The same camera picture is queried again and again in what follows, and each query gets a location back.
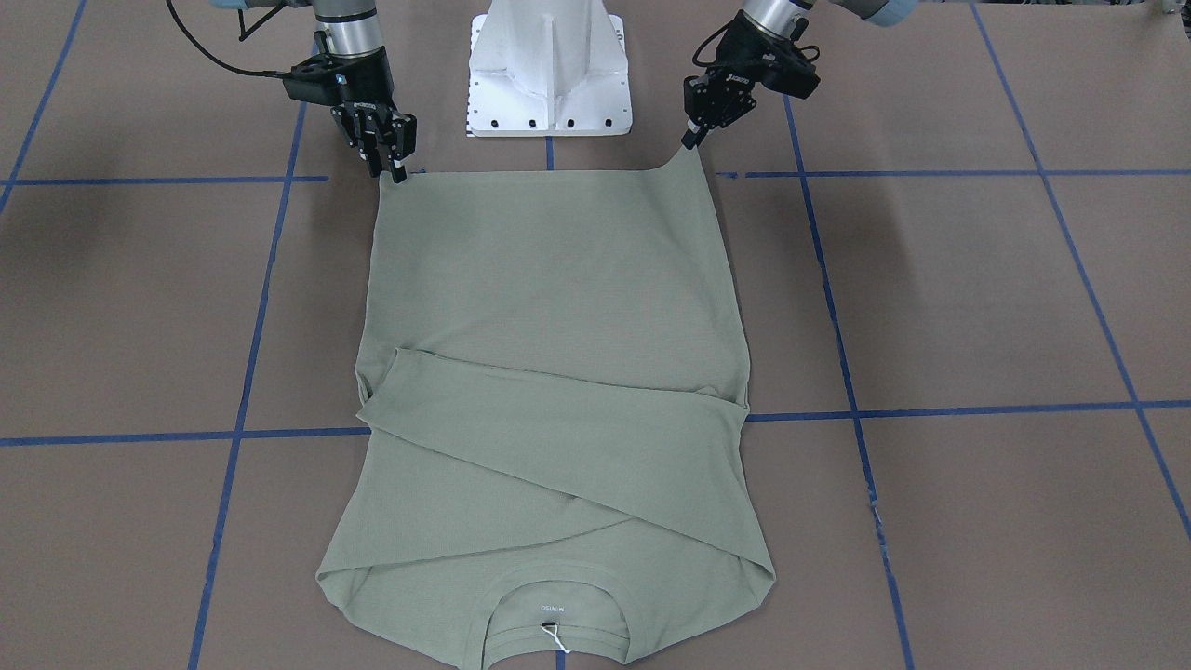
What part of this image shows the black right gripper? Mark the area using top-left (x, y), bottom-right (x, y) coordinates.
top-left (322, 46), bottom-right (418, 184)

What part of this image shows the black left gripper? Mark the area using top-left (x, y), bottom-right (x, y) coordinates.
top-left (681, 11), bottom-right (819, 150)

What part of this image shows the olive green long-sleeve shirt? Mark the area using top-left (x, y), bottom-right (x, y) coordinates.
top-left (314, 149), bottom-right (777, 669)

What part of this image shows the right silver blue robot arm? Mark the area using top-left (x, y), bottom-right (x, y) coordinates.
top-left (213, 1), bottom-right (417, 184)

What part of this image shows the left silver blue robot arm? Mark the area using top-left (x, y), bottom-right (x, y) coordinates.
top-left (681, 1), bottom-right (969, 171)

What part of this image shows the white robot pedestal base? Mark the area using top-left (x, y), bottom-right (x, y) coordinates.
top-left (464, 1), bottom-right (634, 139)

